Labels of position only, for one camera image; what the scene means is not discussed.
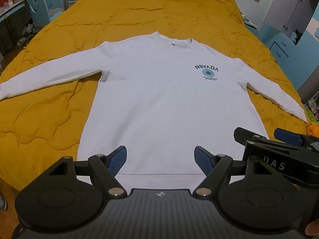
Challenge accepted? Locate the mustard yellow quilt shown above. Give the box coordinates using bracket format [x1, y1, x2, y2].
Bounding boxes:
[0, 0, 311, 200]

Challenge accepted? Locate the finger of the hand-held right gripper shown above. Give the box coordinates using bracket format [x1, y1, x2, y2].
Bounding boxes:
[274, 128, 319, 146]
[233, 127, 265, 144]

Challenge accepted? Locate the orange yellow toy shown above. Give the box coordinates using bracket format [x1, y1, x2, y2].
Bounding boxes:
[307, 122, 319, 137]

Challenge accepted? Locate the cluttered desk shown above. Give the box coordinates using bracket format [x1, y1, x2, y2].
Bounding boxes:
[0, 0, 32, 55]

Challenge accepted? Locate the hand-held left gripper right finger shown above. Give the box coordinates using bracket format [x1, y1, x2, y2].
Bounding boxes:
[194, 145, 275, 198]

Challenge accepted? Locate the white printed sweatshirt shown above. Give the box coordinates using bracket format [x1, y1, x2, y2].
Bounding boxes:
[0, 31, 308, 189]

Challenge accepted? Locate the light blue drawer cabinet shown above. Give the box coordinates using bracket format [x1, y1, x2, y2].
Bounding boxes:
[259, 24, 301, 61]

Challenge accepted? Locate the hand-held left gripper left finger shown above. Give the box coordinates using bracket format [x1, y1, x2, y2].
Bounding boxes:
[47, 145, 128, 198]

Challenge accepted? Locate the light blue chair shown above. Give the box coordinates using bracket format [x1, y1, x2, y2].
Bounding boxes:
[26, 0, 51, 28]

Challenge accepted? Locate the white and blue wardrobe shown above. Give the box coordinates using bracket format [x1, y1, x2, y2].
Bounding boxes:
[262, 0, 319, 46]

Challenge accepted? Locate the pair of sneakers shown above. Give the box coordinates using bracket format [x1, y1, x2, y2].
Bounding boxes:
[17, 22, 35, 46]

